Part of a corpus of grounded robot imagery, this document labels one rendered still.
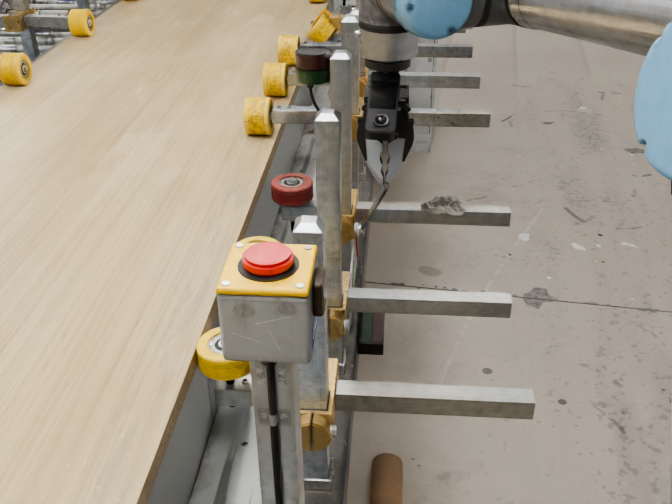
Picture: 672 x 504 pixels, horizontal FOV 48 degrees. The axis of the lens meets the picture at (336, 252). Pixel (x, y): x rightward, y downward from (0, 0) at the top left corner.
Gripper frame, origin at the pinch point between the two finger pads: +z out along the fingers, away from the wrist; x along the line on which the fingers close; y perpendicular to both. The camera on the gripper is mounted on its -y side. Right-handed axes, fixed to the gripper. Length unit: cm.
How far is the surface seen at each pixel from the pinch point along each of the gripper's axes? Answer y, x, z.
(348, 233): 7.8, 6.4, 14.8
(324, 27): 113, 21, 5
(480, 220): 14.8, -18.2, 15.1
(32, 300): -25, 51, 9
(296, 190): 12.7, 16.4, 8.8
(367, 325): -1.1, 2.3, 29.0
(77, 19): 115, 96, 5
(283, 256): -64, 7, -24
